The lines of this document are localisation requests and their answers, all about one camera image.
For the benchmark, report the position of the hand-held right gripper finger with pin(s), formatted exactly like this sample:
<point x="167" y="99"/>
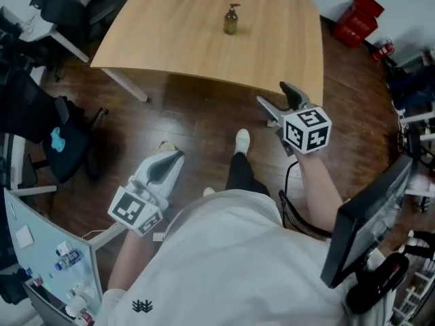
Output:
<point x="268" y="107"/>
<point x="293" y="95"/>

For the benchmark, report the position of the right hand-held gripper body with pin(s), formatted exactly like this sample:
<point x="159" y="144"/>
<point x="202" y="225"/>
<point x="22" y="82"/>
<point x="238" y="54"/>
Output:
<point x="306" y="131"/>

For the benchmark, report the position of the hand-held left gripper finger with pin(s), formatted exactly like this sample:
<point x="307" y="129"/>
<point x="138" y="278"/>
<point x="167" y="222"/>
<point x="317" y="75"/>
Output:
<point x="175" y="177"/>
<point x="153" y="163"/>

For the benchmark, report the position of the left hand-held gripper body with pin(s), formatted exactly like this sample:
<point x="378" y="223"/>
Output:
<point x="136" y="209"/>

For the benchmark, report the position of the amber pump bottle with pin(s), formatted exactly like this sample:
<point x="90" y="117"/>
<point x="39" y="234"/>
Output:
<point x="231" y="21"/>

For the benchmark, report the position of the person's right forearm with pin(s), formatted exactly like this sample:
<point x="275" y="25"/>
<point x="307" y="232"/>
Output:
<point x="319" y="192"/>

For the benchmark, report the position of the person's left forearm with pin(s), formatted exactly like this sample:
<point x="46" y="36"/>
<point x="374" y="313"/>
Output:
<point x="130" y="261"/>

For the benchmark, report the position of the clear plastic water bottle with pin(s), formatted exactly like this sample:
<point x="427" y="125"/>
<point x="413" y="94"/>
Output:
<point x="69" y="259"/>

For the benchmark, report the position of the yellow and white object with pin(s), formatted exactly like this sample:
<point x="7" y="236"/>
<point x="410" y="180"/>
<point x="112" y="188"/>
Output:
<point x="165" y="146"/>

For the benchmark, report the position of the white power strip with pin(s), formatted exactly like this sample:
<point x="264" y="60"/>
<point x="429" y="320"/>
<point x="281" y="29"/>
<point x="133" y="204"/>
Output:
<point x="158" y="236"/>

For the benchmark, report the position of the person's white shoe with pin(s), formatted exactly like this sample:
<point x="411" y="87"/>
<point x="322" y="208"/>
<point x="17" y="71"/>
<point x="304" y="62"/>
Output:
<point x="208" y="192"/>
<point x="242" y="141"/>

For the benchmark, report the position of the person's black trouser leg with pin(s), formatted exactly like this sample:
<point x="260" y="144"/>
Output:
<point x="242" y="173"/>

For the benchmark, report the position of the pale blue desk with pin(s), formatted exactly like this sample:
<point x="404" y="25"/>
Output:
<point x="51" y="250"/>

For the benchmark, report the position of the blue cloth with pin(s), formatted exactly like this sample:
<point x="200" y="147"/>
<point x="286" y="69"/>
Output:
<point x="57" y="140"/>

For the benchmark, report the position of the red box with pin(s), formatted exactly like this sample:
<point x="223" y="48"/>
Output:
<point x="357" y="20"/>

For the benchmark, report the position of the red fire extinguisher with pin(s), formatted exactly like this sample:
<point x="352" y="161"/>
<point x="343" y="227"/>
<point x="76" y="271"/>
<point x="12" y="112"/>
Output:
<point x="383" y="50"/>

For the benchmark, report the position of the person's white shirt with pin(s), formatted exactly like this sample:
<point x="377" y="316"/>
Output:
<point x="231" y="267"/>

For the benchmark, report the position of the black computer monitor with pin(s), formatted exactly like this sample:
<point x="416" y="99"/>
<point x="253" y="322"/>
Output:
<point x="370" y="216"/>

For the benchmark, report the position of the white flat box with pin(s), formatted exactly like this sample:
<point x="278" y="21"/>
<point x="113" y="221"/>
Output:
<point x="24" y="236"/>

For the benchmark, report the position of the black mesh office chair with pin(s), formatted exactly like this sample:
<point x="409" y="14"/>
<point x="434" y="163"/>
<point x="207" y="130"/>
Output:
<point x="37" y="121"/>

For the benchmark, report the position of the white desk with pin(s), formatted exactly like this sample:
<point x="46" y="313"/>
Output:
<point x="44" y="32"/>

